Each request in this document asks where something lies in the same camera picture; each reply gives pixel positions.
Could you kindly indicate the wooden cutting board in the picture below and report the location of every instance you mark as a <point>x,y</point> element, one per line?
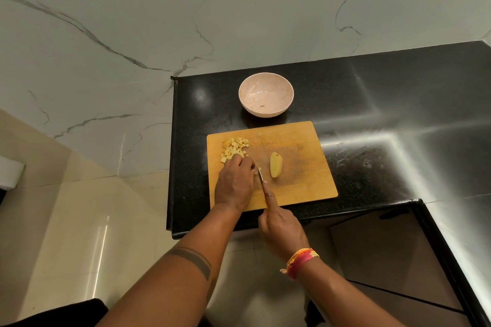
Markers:
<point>307,181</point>

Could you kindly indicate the pink speckled bowl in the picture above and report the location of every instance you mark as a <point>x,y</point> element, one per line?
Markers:
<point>270,89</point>

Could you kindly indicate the yellow potato half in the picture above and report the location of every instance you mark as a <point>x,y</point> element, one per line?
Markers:
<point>276,164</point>

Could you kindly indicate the person's right forearm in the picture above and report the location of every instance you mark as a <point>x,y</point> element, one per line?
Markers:
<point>345,300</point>

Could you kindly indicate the person's left forearm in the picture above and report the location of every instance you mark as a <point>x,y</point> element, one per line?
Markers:
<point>172,288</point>

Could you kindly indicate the pile of diced potato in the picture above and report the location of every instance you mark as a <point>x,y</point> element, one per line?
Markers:
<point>234,146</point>

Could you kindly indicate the person's right hand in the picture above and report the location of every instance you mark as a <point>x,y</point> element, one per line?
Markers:
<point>284,233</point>

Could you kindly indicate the person's left hand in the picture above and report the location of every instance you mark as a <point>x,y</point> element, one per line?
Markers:
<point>234,185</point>

